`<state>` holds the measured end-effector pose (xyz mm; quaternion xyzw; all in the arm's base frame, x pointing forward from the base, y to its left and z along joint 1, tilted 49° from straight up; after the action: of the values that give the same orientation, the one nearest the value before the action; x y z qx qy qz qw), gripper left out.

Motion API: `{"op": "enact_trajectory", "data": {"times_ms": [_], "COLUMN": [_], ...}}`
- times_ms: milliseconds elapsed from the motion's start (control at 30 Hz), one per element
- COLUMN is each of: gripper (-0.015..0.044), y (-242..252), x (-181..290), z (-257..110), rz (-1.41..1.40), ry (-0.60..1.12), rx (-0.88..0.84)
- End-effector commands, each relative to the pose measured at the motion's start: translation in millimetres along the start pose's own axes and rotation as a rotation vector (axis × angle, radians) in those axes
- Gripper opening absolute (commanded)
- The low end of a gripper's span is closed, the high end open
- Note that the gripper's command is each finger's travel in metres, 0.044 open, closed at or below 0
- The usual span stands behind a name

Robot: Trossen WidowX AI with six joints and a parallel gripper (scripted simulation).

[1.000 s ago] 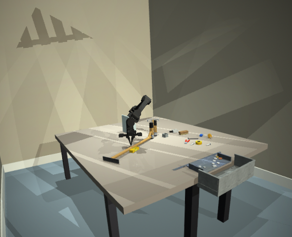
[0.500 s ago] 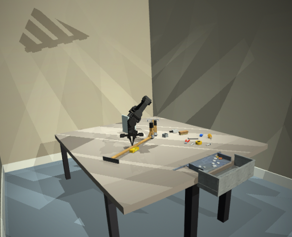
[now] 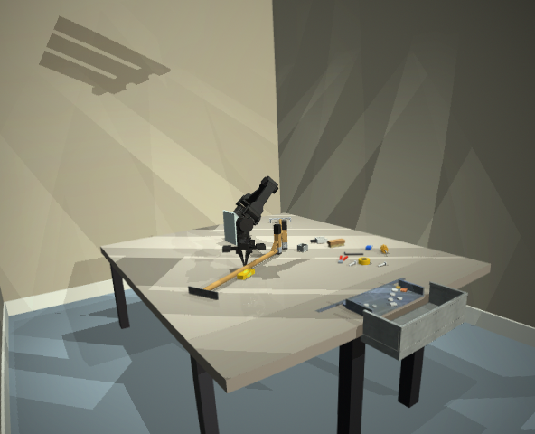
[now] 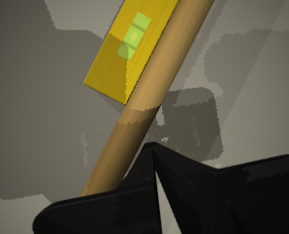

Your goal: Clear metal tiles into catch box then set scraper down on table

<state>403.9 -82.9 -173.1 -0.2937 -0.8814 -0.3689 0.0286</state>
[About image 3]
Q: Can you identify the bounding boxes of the long wooden-handled rake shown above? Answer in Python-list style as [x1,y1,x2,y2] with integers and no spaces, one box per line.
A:
[269,218,291,250]

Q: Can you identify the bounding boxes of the long wooden scraper with black blade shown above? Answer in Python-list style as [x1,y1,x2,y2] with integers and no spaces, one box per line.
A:
[188,224,282,300]

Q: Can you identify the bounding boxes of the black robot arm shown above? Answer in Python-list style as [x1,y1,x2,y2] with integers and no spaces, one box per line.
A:
[233,176,279,250]

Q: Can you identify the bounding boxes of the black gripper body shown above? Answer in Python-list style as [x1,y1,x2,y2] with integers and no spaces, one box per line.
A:
[222,232,266,253]

